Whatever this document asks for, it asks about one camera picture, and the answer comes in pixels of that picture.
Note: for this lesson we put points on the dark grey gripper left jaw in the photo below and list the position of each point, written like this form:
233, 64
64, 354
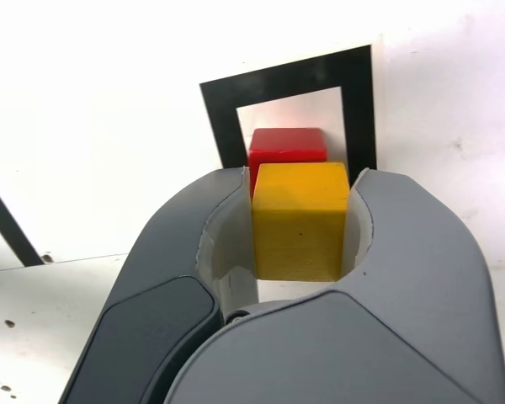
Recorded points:
151, 294

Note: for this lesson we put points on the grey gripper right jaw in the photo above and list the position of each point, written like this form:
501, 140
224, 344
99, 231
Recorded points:
404, 315

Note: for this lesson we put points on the yellow cube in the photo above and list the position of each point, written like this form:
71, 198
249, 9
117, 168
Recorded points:
299, 227

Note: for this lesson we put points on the red cube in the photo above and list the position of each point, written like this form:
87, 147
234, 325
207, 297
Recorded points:
286, 143

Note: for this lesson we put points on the black tape square outline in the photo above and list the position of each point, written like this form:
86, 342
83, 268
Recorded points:
219, 109

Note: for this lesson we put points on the black tape strip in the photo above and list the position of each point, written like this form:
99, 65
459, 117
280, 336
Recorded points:
12, 235

